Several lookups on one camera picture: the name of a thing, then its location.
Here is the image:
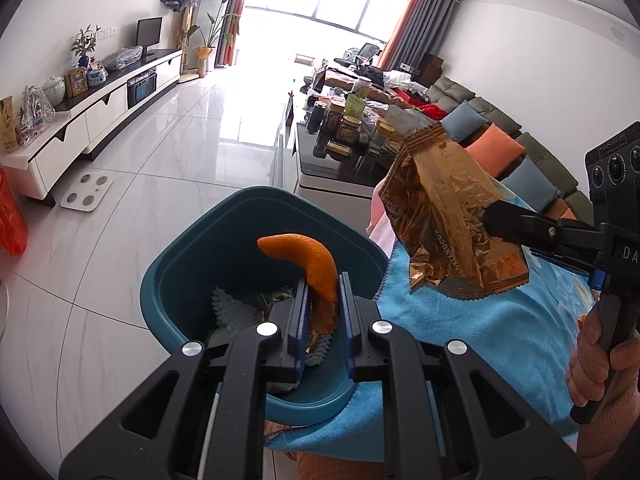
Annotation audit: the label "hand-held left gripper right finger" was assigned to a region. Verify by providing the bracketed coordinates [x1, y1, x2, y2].
[338, 271, 586, 480]

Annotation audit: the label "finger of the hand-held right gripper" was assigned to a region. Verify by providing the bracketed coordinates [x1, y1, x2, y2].
[481, 199, 603, 251]
[521, 244, 598, 276]

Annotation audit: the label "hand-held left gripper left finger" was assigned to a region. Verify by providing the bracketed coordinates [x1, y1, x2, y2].
[59, 276, 309, 480]

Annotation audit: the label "white foam fruit net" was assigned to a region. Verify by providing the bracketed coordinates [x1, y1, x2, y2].
[212, 287, 331, 367]

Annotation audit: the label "curved orange peel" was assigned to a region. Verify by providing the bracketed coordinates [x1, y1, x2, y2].
[256, 234, 341, 303]

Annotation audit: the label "teal plastic bin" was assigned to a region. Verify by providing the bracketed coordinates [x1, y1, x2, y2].
[140, 186, 390, 427]

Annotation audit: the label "person's right forearm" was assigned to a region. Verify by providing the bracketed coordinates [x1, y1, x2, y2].
[575, 385, 640, 461]

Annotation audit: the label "person's right hand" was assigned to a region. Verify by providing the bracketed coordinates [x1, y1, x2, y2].
[565, 305, 640, 408]

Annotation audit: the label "large blue cushion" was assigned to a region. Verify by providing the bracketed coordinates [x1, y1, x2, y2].
[500, 156, 561, 213]

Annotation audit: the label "grey sofa with cushions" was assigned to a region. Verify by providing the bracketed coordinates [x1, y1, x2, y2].
[430, 76, 596, 226]

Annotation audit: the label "blue towel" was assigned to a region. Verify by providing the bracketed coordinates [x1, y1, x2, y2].
[265, 237, 601, 463]

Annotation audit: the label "small blue cushion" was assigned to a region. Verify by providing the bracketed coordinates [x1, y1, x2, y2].
[442, 100, 488, 143]

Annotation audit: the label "red clothes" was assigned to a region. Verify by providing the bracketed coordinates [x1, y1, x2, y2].
[410, 102, 448, 121]

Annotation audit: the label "black coffee table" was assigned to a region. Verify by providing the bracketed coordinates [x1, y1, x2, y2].
[272, 87, 401, 201]

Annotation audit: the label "cluster of glass jars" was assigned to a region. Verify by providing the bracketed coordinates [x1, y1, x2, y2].
[305, 95, 401, 161]

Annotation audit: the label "grey orange curtain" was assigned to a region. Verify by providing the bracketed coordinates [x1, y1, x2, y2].
[376, 0, 458, 73]
[215, 0, 257, 67]

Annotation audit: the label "black office chair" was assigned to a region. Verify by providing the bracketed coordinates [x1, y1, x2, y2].
[345, 41, 383, 68]

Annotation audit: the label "white bathroom scale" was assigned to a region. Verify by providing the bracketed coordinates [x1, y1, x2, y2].
[60, 172, 115, 215]

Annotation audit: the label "black built-in appliance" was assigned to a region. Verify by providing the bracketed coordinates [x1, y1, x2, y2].
[126, 71, 158, 109]

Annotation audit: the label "white black tv cabinet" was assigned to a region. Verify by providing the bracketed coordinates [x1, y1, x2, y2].
[0, 49, 183, 201]

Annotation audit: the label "red plastic bag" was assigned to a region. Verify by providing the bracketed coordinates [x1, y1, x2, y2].
[0, 167, 28, 257]

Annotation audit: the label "large leafy potted plant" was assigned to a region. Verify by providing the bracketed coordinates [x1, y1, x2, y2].
[192, 0, 242, 63]

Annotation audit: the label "plastic-covered item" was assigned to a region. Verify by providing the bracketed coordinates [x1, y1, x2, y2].
[102, 45, 143, 72]

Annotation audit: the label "black monitor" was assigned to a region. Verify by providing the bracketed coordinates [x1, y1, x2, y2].
[136, 16, 164, 58]

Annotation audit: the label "plastic-wrapped ship model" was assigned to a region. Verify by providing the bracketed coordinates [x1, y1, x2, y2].
[17, 85, 56, 143]

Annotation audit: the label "white ceramic jar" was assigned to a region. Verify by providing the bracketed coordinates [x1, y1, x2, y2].
[41, 76, 67, 106]

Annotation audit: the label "yellow box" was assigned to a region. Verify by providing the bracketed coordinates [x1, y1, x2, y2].
[0, 96, 18, 155]

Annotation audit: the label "small potted plant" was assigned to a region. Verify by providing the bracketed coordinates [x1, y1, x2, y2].
[70, 25, 102, 68]

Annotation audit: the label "picture frame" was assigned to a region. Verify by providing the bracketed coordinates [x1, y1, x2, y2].
[65, 67, 90, 98]

